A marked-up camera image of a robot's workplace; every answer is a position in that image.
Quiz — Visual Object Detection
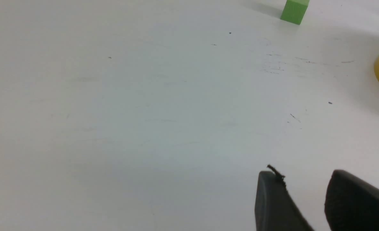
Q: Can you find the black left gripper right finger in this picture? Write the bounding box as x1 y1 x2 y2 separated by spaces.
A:
324 169 379 231

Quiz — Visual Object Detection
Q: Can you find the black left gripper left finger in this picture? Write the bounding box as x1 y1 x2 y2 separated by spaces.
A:
255 164 314 231

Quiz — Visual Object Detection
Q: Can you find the green foam cube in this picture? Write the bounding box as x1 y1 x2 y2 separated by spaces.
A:
280 0 310 25

